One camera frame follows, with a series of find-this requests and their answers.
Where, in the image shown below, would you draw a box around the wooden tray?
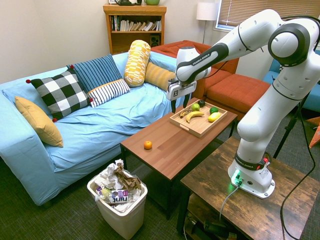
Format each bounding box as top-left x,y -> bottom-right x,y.
169,97 -> 229,139

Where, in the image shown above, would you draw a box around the wooden bookshelf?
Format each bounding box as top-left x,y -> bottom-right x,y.
102,4 -> 168,55

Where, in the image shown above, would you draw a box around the crumpled white paper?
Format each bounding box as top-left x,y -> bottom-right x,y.
94,158 -> 126,191

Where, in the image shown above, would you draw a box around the black object on shelf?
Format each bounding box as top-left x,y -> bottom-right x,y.
116,0 -> 143,7

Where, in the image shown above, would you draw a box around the wooden window blinds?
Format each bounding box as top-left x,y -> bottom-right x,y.
215,0 -> 320,32

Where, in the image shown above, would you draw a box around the rustic dark wood side table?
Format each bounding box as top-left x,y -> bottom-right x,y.
176,136 -> 320,240

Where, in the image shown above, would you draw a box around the yellow white patterned bolster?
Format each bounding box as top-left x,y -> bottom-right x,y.
123,39 -> 152,88

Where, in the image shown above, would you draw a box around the black device under table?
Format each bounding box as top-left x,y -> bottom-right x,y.
202,219 -> 230,238

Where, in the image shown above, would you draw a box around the black white checked cushion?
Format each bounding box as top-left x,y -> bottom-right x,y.
25,67 -> 94,123

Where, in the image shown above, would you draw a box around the blue striped cushion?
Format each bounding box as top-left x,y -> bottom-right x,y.
66,53 -> 123,94

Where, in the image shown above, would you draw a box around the clear hint drink bottle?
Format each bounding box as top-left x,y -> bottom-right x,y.
95,188 -> 131,204

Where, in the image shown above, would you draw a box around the small black speaker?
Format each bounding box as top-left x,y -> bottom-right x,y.
149,34 -> 161,47

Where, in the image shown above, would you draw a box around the white shade floor lamp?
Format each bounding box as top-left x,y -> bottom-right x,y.
196,2 -> 220,45

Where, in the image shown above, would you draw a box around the light blue sofa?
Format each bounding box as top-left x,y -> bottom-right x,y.
0,51 -> 199,207

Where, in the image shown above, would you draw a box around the crumpled brown paper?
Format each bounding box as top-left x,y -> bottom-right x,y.
113,162 -> 143,193

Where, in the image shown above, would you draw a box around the large yellow banana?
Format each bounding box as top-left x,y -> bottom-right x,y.
185,111 -> 205,124

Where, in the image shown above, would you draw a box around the red-brown wooden coffee table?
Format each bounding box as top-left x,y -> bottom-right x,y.
119,97 -> 239,221

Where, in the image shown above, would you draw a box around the row of books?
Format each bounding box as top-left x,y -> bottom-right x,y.
110,15 -> 162,32

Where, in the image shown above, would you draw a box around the mustard ribbed cushion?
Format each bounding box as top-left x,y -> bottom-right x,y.
144,61 -> 177,92

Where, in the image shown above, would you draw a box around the orange triangular object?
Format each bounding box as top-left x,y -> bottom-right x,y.
306,116 -> 320,149

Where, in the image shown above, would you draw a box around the white navy striped lumbar cushion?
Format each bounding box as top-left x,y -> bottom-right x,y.
86,78 -> 131,109

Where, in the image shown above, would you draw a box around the grey base cable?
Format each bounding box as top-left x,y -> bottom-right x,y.
218,181 -> 241,221

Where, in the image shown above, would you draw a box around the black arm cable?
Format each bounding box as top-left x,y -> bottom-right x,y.
279,14 -> 320,240

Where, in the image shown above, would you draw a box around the cream plastic trash bin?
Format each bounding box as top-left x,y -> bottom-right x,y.
86,171 -> 149,240

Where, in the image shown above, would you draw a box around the blue armchair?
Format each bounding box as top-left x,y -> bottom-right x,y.
262,49 -> 320,114

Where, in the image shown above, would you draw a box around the black camera tripod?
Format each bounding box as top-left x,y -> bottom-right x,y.
272,91 -> 312,160

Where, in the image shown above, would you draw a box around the plain mustard cushion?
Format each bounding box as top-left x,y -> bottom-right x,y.
14,96 -> 64,148

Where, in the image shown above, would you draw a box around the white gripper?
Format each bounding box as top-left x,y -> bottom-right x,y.
166,79 -> 197,114

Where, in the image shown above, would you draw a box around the orange sectional sofa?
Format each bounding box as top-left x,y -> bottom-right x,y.
150,39 -> 272,121

